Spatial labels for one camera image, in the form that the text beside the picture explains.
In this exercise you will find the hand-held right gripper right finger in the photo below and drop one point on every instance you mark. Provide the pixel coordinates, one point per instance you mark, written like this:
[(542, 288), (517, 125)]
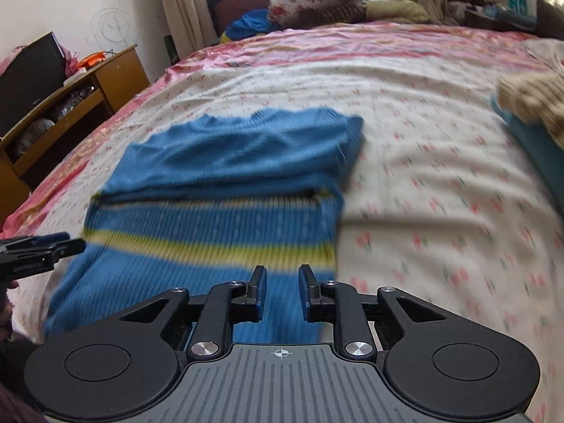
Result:
[(304, 291)]

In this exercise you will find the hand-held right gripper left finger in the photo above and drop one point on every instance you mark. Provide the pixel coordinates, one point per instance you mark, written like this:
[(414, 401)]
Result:
[(262, 288)]

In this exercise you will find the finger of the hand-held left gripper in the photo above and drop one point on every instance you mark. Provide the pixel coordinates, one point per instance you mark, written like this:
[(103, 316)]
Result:
[(68, 247), (39, 241)]

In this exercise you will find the blue yellow-striped knit sweater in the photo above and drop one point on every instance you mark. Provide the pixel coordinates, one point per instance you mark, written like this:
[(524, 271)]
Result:
[(211, 229)]

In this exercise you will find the cherry print bed sheet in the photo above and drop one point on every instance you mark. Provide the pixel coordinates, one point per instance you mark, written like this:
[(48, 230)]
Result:
[(418, 185)]

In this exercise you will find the black television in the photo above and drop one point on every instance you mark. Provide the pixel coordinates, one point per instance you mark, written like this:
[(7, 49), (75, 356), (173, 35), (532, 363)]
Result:
[(31, 79)]

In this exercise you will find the wooden cabinet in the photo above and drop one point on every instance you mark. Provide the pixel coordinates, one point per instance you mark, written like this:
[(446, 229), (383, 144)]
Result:
[(123, 75)]

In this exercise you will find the pink cloth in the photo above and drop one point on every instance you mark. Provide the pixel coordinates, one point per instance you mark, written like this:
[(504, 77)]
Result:
[(11, 59)]

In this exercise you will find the orange plastic item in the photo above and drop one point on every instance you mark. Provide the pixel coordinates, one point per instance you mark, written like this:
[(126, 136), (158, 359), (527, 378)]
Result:
[(92, 61)]

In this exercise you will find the pink floral bed sheet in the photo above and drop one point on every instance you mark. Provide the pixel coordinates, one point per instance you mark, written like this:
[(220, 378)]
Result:
[(352, 39)]

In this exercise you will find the crumpled blue cloth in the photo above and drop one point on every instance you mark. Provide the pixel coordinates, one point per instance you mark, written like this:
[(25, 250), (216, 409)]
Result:
[(251, 24)]

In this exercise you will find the teal bolster pillow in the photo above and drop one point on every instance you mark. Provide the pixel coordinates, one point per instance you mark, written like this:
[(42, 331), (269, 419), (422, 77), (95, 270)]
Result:
[(542, 154)]

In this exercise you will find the maroon bed headboard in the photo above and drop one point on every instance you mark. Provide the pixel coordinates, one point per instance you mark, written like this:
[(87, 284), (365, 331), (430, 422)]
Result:
[(242, 4)]

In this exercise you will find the pale yellow pillow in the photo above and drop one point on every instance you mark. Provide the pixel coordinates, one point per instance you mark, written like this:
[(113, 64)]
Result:
[(396, 9)]

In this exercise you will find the rolled bamboo mat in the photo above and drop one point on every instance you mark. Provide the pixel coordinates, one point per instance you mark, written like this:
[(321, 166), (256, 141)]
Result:
[(533, 97)]

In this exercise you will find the cluttered dark nightstand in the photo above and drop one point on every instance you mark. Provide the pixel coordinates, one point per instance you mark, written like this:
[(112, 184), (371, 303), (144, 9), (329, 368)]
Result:
[(489, 15)]

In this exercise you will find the dark wooden board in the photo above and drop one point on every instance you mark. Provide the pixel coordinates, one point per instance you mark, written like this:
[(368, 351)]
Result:
[(553, 4)]

